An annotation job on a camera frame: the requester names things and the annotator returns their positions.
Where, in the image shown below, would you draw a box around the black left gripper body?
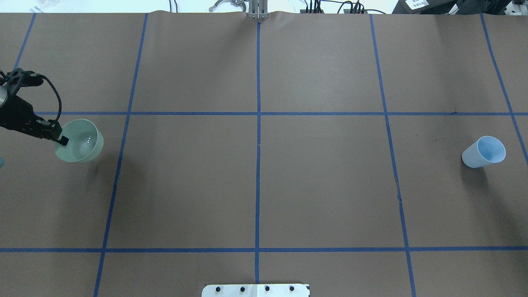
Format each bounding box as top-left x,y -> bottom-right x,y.
0,95 -> 58,141

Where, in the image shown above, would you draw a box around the light green ceramic bowl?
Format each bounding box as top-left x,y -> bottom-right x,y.
54,119 -> 104,163

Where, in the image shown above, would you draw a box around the light blue plastic cup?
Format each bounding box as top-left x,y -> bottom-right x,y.
461,136 -> 507,168

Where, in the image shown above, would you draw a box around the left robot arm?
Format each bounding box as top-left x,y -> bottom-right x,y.
0,87 -> 68,146

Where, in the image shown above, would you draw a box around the grey metal clamp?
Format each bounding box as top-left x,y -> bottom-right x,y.
209,0 -> 247,13

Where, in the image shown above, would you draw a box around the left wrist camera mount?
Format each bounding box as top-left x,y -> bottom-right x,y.
0,68 -> 44,95

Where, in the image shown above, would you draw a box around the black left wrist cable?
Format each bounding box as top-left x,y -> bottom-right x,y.
25,73 -> 63,126

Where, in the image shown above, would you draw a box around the aluminium frame post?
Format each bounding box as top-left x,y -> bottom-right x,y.
247,0 -> 269,21

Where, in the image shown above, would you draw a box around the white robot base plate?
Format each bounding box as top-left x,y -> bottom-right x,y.
201,283 -> 311,297

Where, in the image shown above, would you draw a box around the black power strip cables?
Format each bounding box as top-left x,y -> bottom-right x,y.
300,0 -> 387,15

